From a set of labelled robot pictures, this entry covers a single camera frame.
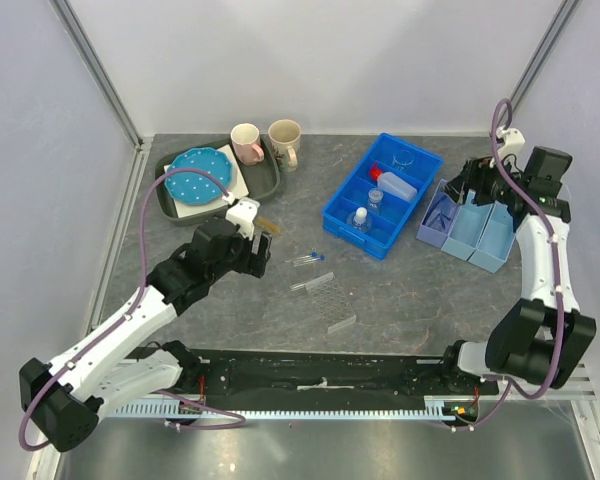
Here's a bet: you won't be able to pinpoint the slotted cable duct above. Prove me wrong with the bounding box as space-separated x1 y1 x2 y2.
108 396 456 421

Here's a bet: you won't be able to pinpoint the blue compartment bin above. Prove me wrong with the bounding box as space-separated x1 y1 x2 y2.
323 133 443 260

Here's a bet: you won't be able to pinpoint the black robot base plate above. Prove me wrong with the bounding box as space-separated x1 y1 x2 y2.
170 350 499 411

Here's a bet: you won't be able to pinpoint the tan bottle brush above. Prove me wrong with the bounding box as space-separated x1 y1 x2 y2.
255 216 299 245

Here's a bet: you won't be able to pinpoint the beige floral mug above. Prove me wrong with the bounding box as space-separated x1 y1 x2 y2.
268 119 302 172

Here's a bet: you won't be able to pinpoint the blue polka dot plate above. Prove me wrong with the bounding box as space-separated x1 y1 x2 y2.
164 147 234 206

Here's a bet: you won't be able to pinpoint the clear test tube rack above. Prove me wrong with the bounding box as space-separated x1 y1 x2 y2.
304 272 357 334

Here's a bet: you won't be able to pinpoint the purple cable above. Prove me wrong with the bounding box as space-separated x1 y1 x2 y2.
439 98 569 433
18 168 247 452

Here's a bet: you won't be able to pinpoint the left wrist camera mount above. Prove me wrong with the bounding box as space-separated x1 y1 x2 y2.
225 197 260 240

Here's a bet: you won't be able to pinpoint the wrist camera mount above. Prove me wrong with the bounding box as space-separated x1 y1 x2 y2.
495 127 573 197
225 197 260 240

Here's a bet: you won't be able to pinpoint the grey serving tray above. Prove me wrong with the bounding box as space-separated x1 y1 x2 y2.
156 137 280 226

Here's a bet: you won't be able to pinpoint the small glass stoppered bottle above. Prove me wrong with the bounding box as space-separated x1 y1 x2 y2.
367 188 384 214

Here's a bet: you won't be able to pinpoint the white square plate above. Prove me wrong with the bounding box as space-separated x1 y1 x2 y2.
162 145 249 218

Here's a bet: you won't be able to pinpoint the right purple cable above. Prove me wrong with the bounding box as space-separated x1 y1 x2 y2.
439 98 569 433

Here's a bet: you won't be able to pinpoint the round glass flask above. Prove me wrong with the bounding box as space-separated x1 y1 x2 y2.
347 207 372 233

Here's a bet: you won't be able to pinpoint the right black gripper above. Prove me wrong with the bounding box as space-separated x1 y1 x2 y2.
439 153 528 207

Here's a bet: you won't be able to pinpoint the clear glass beaker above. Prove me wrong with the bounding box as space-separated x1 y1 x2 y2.
391 149 414 172

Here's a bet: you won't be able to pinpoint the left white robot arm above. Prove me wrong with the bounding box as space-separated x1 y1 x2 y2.
18 219 272 452

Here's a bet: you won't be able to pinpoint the lavender divider box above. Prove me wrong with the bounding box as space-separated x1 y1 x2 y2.
416 180 515 273

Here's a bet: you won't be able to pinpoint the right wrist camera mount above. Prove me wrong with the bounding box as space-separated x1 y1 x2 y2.
495 127 573 197

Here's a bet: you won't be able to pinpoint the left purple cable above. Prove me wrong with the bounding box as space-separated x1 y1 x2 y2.
18 168 247 452

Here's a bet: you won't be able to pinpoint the red cap wash bottle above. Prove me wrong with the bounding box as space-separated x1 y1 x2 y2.
370 166 417 203

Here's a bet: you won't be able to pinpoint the blue safety glasses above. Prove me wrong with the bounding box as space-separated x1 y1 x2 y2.
425 195 457 232

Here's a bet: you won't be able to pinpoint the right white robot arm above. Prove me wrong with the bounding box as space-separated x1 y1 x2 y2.
437 147 596 394

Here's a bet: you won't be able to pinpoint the pink mug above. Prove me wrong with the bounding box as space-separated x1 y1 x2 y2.
230 123 264 166

